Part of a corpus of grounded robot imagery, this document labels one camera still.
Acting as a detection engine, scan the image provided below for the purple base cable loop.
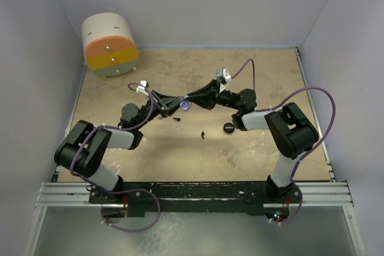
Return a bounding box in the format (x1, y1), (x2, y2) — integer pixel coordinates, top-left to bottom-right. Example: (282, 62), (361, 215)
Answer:
(100, 188), (163, 233)

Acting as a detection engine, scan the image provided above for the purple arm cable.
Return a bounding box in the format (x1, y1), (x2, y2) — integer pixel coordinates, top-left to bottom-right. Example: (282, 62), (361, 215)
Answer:
(230, 59), (336, 179)
(68, 82), (155, 191)

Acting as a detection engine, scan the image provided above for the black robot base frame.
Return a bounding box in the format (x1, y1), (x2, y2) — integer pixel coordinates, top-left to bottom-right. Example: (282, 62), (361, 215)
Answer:
(87, 179), (302, 220)

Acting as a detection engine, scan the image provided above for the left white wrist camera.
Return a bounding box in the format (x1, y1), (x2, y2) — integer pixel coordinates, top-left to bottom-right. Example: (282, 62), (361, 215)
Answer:
(136, 80), (150, 96)

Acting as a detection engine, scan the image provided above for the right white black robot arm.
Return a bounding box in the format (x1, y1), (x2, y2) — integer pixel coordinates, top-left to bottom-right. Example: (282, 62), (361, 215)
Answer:
(187, 80), (319, 203)

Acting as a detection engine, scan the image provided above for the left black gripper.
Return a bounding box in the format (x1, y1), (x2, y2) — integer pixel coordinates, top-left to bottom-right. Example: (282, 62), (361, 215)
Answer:
(134, 90), (184, 130)

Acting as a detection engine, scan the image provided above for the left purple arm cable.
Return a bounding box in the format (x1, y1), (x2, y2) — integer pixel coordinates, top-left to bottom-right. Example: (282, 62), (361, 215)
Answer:
(68, 82), (155, 191)

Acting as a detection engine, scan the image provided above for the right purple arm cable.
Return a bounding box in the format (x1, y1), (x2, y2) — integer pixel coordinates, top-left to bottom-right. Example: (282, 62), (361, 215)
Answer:
(230, 59), (336, 179)

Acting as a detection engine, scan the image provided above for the aluminium extrusion rail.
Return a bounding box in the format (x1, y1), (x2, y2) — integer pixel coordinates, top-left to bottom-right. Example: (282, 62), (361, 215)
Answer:
(35, 182), (353, 207)

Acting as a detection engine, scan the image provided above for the black earbud charging case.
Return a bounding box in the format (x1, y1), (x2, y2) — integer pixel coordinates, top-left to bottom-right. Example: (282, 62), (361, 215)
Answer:
(223, 122), (235, 134)

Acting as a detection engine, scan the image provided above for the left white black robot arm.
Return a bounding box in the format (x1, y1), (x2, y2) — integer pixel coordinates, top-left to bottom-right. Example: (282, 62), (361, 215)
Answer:
(53, 91), (185, 203)

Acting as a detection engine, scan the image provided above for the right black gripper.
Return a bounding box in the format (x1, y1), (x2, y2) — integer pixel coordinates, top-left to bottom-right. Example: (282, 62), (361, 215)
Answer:
(187, 80), (241, 111)

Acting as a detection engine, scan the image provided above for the purple earbud charging case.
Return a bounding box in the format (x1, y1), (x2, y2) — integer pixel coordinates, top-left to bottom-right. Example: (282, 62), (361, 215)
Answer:
(179, 96), (191, 112)

